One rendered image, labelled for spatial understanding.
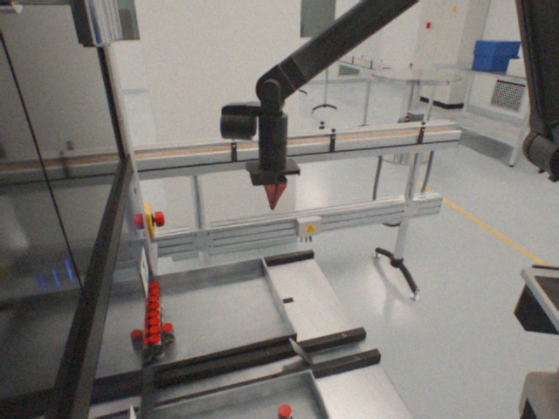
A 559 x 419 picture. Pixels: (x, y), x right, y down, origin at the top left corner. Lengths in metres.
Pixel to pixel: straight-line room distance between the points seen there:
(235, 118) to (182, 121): 1.47
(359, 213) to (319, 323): 1.25
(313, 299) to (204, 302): 0.24
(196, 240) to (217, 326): 1.03
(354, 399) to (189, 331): 0.34
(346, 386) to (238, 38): 1.81
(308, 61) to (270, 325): 0.51
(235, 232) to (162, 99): 0.84
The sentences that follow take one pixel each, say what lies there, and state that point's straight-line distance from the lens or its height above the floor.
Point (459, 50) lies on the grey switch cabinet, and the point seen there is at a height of 0.99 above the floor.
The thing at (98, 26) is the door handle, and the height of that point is 1.44.
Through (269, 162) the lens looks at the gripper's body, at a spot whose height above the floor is 1.19.
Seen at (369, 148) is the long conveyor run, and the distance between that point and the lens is 1.82.
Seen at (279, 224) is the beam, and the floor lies 0.52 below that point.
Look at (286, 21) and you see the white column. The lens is 2.20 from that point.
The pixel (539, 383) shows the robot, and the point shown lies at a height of 0.80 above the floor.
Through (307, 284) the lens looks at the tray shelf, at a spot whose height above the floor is 0.88.
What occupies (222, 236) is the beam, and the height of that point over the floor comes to 0.50.
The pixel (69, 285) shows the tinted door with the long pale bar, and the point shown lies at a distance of 0.35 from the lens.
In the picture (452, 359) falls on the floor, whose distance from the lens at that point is 2.05.
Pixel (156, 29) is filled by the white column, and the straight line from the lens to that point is 2.10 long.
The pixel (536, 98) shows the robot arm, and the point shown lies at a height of 1.33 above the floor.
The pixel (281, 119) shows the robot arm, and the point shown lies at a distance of 0.69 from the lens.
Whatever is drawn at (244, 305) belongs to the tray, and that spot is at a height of 0.88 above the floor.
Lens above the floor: 1.44
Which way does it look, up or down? 28 degrees down
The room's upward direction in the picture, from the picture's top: straight up
